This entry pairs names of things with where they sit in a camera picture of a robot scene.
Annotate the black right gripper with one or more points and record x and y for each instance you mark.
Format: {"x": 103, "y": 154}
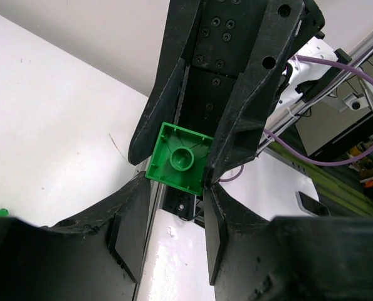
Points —
{"x": 235, "y": 54}

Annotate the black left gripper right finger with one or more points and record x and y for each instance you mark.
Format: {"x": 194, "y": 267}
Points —
{"x": 287, "y": 258}

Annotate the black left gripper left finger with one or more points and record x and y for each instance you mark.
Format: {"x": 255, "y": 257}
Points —
{"x": 96, "y": 254}

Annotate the green number three lego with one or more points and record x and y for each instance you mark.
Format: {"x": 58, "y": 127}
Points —
{"x": 179, "y": 157}

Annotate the aluminium table edge rail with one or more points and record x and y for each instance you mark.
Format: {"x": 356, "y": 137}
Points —
{"x": 157, "y": 195}

